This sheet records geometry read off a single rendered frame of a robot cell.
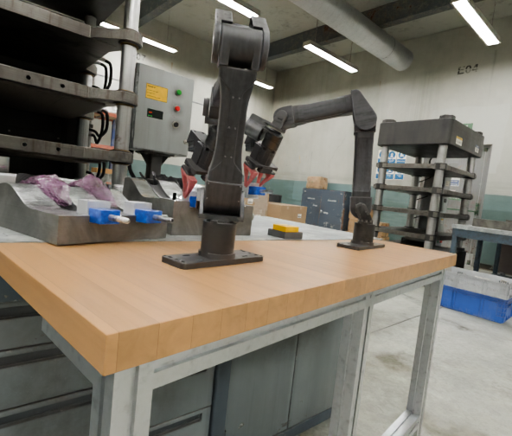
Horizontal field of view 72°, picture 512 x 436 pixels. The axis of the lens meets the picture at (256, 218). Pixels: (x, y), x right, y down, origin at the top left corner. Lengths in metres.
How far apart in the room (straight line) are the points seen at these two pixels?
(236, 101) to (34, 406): 0.75
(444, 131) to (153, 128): 3.70
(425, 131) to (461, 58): 3.32
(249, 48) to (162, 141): 1.28
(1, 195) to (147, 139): 1.01
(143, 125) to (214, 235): 1.25
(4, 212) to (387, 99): 7.96
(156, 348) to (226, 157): 0.37
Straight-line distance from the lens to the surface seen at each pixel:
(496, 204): 7.28
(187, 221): 0.95
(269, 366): 1.29
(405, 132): 5.02
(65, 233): 0.74
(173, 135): 1.89
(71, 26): 1.79
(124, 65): 1.71
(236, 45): 0.64
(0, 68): 1.67
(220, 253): 0.64
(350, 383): 0.88
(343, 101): 1.16
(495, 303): 3.90
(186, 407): 1.14
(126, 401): 0.43
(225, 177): 0.65
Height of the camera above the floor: 0.94
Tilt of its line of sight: 4 degrees down
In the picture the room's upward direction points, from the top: 6 degrees clockwise
